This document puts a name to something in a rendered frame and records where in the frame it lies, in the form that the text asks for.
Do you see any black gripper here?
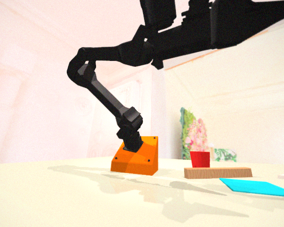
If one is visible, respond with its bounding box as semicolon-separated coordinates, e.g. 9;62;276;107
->
177;0;284;56

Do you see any brown wooden bar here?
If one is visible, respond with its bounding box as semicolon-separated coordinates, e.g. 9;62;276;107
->
184;167;253;179

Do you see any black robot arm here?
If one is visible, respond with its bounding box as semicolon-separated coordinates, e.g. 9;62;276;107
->
67;0;213;153

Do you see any red cup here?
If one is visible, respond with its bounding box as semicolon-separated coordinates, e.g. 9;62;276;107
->
190;151;210;167

